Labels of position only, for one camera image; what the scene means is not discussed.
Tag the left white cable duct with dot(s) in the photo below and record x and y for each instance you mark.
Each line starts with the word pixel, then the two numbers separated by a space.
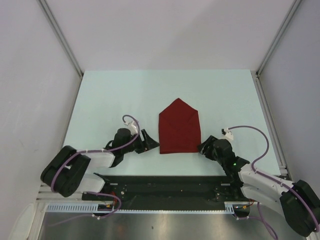
pixel 79 208

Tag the front aluminium extrusion rail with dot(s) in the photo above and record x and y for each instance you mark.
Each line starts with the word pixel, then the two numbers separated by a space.
pixel 46 195

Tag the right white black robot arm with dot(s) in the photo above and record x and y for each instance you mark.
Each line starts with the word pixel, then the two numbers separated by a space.
pixel 295 201

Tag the dark red cloth napkin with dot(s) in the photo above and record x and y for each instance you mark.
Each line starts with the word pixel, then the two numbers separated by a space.
pixel 179 129

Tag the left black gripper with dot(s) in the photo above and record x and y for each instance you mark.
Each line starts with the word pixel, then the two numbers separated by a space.
pixel 148 143

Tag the right aluminium table rail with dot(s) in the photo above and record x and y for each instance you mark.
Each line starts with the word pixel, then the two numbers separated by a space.
pixel 274 138

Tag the white cable duct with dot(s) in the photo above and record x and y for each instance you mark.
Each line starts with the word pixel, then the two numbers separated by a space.
pixel 239 206
pixel 79 208

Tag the left aluminium frame post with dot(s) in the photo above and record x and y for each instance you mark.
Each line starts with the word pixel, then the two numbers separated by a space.
pixel 49 15

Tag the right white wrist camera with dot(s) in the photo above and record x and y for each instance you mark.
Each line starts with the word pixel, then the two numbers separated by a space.
pixel 227 134

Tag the right aluminium frame post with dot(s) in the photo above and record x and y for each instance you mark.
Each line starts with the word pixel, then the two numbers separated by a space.
pixel 279 35

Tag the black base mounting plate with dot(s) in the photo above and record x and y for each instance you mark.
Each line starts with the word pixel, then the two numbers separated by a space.
pixel 169 193

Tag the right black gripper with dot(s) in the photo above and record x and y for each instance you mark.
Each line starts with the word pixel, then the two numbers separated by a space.
pixel 203 147

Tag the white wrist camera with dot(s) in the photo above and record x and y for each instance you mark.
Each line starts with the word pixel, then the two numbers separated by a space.
pixel 132 126
pixel 227 134

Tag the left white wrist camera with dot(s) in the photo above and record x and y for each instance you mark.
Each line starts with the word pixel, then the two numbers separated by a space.
pixel 132 126

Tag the right white cable duct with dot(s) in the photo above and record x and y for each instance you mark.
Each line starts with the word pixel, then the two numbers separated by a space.
pixel 239 206

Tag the aluminium frame post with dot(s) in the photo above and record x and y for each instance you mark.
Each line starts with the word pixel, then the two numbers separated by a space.
pixel 49 15
pixel 279 35

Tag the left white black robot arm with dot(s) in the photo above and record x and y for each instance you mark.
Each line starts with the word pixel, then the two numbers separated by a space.
pixel 67 169

